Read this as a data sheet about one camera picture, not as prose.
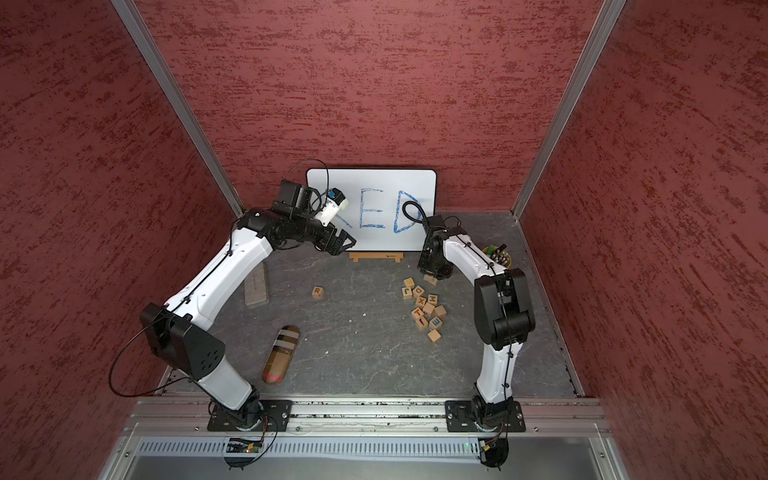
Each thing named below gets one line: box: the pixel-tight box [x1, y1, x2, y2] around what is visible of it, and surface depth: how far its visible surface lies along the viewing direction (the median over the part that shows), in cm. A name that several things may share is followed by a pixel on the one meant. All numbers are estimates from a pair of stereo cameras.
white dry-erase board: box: [306, 169, 438, 251], surface depth 97 cm
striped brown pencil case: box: [262, 325, 300, 385], surface depth 83 cm
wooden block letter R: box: [311, 286, 325, 300], surface depth 97 cm
